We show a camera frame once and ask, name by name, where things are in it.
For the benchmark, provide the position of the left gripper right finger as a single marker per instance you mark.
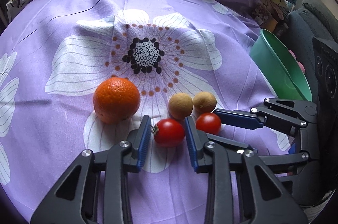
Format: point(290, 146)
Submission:
point(254, 194)

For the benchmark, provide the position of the green plastic bowl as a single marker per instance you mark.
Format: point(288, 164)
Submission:
point(279, 68)

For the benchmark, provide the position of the tan longan right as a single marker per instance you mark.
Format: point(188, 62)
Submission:
point(204, 102)

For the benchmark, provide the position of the red tomato with stem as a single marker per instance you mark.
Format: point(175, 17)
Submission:
point(168, 133)

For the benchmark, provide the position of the tan longan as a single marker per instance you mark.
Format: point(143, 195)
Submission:
point(204, 102)
point(180, 105)

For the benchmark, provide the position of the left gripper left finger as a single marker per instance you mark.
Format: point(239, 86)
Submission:
point(74, 197)

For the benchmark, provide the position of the pile of colourful clutter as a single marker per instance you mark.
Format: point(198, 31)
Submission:
point(273, 15)

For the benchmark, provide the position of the red cherry tomato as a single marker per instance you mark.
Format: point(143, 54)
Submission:
point(209, 123)

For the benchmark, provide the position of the purple floral tablecloth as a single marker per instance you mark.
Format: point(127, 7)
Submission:
point(55, 53)

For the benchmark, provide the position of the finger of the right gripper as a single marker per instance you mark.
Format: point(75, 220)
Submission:
point(253, 152)
point(258, 118)

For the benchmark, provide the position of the dark grey armchair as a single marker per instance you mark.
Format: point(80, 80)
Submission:
point(312, 19)

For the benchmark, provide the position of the orange mandarin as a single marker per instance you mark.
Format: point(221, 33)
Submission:
point(116, 99)

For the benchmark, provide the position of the striped sleeve forearm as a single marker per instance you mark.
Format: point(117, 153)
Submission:
point(314, 211)

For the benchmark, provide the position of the tan longan left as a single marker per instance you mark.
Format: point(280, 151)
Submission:
point(180, 105)

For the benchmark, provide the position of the pink plush toy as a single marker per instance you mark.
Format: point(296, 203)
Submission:
point(302, 68)

